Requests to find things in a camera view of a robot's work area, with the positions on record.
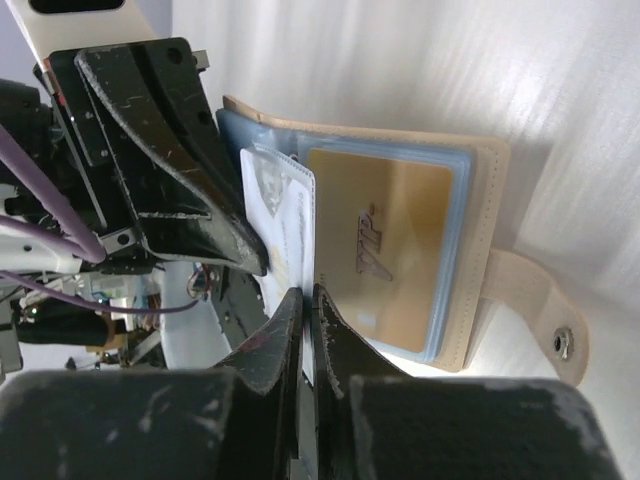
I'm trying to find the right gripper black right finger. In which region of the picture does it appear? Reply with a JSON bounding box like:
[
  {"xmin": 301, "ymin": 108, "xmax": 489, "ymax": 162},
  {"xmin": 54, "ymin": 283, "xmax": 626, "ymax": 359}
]
[{"xmin": 311, "ymin": 286, "xmax": 621, "ymax": 479}]

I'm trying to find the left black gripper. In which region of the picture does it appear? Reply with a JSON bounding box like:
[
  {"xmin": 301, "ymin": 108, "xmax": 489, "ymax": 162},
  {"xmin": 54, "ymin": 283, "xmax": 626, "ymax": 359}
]
[{"xmin": 1, "ymin": 38, "xmax": 268, "ymax": 276}]

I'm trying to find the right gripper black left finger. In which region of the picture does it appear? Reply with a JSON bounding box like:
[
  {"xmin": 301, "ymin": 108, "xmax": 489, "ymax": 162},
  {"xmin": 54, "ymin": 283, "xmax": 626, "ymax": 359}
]
[{"xmin": 1, "ymin": 288, "xmax": 303, "ymax": 479}]

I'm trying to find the beige card holder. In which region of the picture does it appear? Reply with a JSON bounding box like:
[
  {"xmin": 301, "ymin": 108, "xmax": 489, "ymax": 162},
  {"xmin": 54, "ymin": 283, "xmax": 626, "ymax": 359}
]
[{"xmin": 222, "ymin": 96, "xmax": 589, "ymax": 386}]

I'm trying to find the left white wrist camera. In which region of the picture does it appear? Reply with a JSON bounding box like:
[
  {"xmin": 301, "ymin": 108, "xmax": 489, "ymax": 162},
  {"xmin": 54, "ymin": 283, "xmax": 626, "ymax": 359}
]
[{"xmin": 6, "ymin": 1, "xmax": 157, "ymax": 71}]

